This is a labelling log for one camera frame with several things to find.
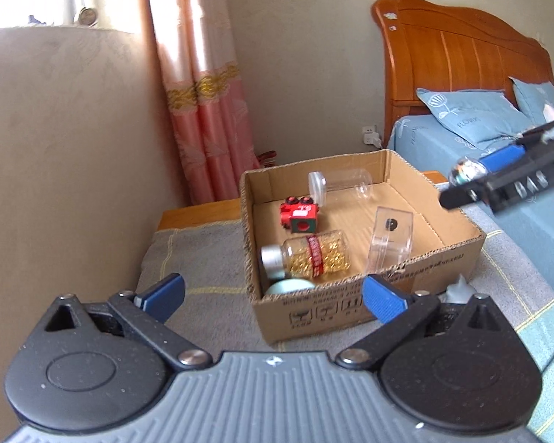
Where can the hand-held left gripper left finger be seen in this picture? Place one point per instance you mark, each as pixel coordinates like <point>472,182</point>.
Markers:
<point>159,296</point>

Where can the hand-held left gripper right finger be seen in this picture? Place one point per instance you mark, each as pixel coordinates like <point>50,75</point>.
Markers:
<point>384,299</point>

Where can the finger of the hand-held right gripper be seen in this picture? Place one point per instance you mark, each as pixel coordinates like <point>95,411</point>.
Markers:
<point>461,196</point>
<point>503,157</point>

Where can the small crystal ball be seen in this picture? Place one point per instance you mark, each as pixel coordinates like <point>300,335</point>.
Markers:
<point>461,170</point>

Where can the cardboard box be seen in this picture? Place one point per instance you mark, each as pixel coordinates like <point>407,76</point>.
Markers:
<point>328,314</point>

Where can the clear square plastic box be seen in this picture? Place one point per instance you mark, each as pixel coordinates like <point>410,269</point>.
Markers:
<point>390,240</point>

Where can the glass bottle of gold beads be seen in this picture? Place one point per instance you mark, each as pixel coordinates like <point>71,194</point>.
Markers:
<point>304,254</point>

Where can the teal round plastic case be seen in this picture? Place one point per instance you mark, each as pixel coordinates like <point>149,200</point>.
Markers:
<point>288,287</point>

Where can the red toy train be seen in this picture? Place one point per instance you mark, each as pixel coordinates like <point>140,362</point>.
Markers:
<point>300,219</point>

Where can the clear plastic jar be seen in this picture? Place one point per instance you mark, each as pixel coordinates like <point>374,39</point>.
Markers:
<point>346,182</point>

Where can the green grey printed blanket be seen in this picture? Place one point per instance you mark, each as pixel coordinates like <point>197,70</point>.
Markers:
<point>203,318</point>

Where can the blue printed pillow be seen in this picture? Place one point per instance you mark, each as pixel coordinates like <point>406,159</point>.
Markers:
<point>535,97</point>
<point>471,115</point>

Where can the white cloth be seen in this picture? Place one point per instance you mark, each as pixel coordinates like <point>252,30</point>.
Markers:
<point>551,113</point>

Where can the bed with blue sheet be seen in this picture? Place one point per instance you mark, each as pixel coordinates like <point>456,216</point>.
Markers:
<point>526,240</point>

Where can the grey cat figurine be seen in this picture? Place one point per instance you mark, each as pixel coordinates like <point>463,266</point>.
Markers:
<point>459,291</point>

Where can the wooden bed headboard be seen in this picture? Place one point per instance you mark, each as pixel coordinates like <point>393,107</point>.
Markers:
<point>443,50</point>

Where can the beige upholstered panel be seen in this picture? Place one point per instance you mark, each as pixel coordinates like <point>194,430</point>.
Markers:
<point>64,170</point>

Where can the pink patterned curtain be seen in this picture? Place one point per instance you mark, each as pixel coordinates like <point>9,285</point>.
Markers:
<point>203,78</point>

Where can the small round clock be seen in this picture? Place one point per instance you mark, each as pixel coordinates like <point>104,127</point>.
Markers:
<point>86,16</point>

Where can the white wall socket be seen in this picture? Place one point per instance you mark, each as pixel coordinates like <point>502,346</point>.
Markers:
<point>370,136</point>

